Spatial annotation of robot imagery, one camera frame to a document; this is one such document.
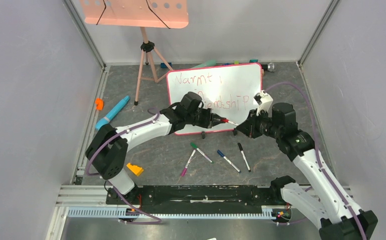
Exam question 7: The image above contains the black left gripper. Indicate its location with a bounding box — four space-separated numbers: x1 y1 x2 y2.
186 107 226 129

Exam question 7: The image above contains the black whiteboard marker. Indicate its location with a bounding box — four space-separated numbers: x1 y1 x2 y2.
237 142 251 172

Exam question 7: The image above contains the pink framed whiteboard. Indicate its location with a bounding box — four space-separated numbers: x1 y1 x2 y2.
166 63 262 136

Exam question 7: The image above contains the blue whiteboard marker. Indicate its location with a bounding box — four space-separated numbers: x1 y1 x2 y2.
217 149 241 174

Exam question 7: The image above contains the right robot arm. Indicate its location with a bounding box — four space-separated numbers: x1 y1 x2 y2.
236 102 378 240

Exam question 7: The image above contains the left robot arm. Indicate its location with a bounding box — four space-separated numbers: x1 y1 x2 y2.
85 91 228 204

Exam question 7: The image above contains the green whiteboard marker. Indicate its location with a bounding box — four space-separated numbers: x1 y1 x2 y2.
190 142 214 164

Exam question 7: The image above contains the purple whiteboard marker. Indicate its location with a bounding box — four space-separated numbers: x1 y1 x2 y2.
180 149 196 177

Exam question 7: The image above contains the mint green cylinder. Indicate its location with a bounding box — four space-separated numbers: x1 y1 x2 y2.
192 60 217 69

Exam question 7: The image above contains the black microphone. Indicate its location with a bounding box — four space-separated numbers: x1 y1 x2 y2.
260 62 275 73

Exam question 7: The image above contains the orange stair toy block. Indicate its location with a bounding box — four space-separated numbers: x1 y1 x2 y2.
126 163 144 177

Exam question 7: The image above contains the pink music stand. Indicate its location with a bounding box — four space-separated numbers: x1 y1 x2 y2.
80 0 189 106

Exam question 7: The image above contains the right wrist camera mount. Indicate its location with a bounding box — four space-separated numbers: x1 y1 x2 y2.
253 90 273 116

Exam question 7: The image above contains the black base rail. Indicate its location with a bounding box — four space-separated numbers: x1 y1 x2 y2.
124 185 289 214

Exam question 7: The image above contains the orange toy block at wall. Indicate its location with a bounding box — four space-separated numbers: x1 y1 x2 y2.
95 98 104 111

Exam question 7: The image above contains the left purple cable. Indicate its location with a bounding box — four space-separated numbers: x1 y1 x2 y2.
84 106 164 225

